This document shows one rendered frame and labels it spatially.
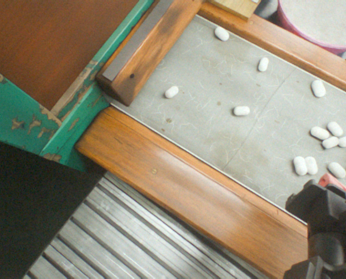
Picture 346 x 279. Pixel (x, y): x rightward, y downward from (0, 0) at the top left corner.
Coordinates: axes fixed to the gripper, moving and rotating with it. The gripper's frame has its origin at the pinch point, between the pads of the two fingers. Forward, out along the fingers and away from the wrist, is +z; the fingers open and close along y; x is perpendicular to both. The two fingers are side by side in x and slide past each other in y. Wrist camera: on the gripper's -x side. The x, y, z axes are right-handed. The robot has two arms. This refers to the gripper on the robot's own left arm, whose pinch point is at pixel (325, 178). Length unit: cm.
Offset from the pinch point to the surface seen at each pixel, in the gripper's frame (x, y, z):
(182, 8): -11.2, 38.1, 10.2
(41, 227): 101, 66, 6
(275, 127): 1.2, 9.7, 10.7
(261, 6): -15, 27, 40
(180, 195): 13.9, 19.2, -8.5
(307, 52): -12.2, 12.0, 22.9
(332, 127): -3.6, 0.2, 13.9
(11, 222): 105, 80, 2
